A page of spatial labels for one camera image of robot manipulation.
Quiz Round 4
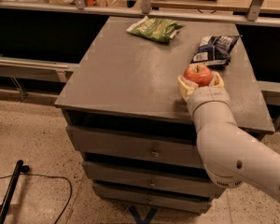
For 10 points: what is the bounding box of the black cable on floor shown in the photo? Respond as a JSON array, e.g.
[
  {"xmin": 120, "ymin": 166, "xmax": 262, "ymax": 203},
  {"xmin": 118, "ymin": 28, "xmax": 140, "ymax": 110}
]
[{"xmin": 0, "ymin": 173, "xmax": 73, "ymax": 224}]

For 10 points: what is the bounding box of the blue chip bag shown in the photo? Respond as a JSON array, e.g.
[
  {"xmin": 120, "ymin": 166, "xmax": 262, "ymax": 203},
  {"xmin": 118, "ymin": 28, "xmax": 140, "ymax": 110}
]
[{"xmin": 191, "ymin": 35, "xmax": 240, "ymax": 68}]

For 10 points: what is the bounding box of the black pole on floor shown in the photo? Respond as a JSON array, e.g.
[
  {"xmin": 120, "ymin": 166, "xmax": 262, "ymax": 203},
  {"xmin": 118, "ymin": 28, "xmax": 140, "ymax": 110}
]
[{"xmin": 0, "ymin": 160, "xmax": 24, "ymax": 224}]

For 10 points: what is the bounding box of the bottom grey drawer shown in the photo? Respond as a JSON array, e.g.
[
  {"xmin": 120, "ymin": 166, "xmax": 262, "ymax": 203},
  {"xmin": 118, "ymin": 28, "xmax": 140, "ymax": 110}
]
[{"xmin": 92, "ymin": 183, "xmax": 211, "ymax": 214}]

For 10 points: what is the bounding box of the middle grey drawer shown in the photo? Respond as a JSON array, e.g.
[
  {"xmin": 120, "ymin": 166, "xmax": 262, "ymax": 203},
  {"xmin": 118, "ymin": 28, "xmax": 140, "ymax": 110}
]
[{"xmin": 82, "ymin": 161, "xmax": 225, "ymax": 199}]

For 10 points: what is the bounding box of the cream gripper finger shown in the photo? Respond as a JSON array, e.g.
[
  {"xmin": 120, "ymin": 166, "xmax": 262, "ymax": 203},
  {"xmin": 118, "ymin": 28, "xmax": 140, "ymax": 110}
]
[
  {"xmin": 177, "ymin": 75, "xmax": 199, "ymax": 102},
  {"xmin": 209, "ymin": 71, "xmax": 224, "ymax": 89}
]

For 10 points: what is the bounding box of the red apple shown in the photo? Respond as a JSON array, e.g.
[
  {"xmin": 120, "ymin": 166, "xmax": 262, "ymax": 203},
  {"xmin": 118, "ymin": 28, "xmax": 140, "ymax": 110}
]
[{"xmin": 183, "ymin": 64, "xmax": 213, "ymax": 87}]

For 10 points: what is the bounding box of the green chip bag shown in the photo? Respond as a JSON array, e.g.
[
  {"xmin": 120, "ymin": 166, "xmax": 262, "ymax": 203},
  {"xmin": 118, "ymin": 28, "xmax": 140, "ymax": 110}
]
[{"xmin": 127, "ymin": 16, "xmax": 185, "ymax": 44}]

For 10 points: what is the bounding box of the low shelf ledge left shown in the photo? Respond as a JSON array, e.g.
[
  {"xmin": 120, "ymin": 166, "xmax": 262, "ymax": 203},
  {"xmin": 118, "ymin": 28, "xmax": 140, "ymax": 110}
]
[{"xmin": 0, "ymin": 56, "xmax": 80, "ymax": 103}]

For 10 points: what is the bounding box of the grey drawer cabinet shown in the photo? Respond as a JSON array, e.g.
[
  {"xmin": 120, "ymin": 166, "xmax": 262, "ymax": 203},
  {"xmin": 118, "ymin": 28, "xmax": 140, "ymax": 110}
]
[{"xmin": 54, "ymin": 15, "xmax": 275, "ymax": 215}]

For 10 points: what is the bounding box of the grey drawer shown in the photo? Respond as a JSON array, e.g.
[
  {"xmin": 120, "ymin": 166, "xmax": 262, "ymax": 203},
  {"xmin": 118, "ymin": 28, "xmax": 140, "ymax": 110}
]
[
  {"xmin": 92, "ymin": 183, "xmax": 211, "ymax": 214},
  {"xmin": 82, "ymin": 161, "xmax": 225, "ymax": 199},
  {"xmin": 66, "ymin": 125, "xmax": 203, "ymax": 168}
]

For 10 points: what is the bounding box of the metal frame rail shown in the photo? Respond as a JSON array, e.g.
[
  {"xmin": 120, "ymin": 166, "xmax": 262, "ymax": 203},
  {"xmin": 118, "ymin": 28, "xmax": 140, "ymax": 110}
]
[{"xmin": 0, "ymin": 0, "xmax": 280, "ymax": 27}]

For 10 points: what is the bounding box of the top grey drawer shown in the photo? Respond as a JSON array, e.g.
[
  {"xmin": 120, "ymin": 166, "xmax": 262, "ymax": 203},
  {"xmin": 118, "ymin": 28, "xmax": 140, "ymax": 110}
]
[{"xmin": 66, "ymin": 125, "xmax": 203, "ymax": 168}]

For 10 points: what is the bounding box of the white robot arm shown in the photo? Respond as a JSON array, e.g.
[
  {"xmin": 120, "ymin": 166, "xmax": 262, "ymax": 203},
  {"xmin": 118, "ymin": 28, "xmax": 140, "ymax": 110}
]
[{"xmin": 177, "ymin": 75, "xmax": 280, "ymax": 203}]

